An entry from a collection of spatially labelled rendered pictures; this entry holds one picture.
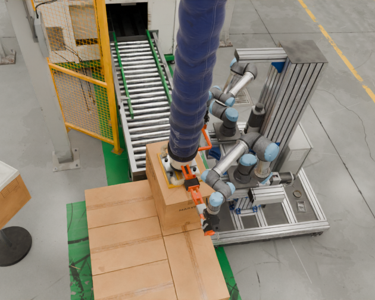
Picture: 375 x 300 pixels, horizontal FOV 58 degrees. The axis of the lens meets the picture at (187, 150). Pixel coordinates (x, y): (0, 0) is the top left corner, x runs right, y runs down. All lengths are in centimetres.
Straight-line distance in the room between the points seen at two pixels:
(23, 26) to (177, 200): 177
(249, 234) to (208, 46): 213
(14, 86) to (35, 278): 278
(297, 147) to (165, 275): 145
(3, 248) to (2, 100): 215
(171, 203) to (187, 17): 133
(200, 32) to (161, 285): 189
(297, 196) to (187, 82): 227
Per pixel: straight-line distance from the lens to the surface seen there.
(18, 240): 373
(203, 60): 184
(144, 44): 485
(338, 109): 545
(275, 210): 367
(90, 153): 419
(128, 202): 311
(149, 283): 280
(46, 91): 337
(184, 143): 228
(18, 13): 296
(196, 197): 236
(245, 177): 267
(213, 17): 170
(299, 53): 232
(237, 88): 267
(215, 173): 208
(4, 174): 290
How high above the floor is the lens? 321
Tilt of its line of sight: 50 degrees down
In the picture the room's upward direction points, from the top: 8 degrees clockwise
